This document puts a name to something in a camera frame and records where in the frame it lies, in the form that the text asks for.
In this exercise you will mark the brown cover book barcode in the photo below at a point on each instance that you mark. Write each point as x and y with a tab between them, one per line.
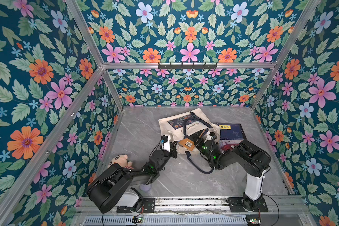
188	144

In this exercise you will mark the purple pouch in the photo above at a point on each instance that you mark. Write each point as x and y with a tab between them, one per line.
145	188

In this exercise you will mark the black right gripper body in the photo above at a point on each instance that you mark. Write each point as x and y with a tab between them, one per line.
199	138

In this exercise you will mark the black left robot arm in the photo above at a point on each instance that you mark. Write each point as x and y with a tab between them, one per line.
109	187

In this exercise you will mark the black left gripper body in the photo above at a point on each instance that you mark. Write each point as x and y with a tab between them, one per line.
165	157

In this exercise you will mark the cream canvas tote bag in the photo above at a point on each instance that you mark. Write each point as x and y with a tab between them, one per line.
184	126

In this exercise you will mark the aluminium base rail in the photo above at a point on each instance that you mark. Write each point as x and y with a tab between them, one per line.
200	211

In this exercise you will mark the navy book yellow label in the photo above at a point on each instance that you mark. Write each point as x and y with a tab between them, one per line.
231	131

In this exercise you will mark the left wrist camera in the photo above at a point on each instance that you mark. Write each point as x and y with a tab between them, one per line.
165	141

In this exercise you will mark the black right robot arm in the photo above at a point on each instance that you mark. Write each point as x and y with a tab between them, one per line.
254	160

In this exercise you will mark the plush doll toy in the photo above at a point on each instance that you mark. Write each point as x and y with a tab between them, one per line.
121	160

